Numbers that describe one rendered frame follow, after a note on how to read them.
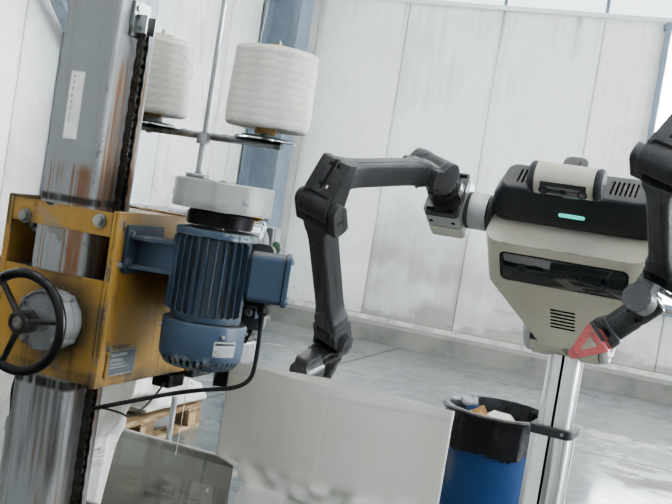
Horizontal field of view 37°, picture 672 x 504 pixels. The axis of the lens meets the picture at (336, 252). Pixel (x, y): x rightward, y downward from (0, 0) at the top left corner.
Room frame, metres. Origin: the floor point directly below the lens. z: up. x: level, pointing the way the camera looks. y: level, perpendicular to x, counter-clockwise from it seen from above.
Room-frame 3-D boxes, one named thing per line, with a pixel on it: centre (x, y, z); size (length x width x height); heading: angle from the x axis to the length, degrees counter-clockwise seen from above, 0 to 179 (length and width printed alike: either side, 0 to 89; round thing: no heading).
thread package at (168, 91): (2.03, 0.41, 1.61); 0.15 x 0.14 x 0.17; 69
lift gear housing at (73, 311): (1.72, 0.48, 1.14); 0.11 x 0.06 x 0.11; 69
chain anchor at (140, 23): (1.79, 0.40, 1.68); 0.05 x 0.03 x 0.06; 159
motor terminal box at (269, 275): (1.80, 0.11, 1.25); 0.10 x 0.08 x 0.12; 4
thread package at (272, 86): (1.93, 0.17, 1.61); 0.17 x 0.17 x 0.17
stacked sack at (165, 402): (5.49, 0.91, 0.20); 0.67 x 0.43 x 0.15; 159
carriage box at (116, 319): (1.91, 0.43, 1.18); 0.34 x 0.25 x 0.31; 159
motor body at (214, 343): (1.79, 0.21, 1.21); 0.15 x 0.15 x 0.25
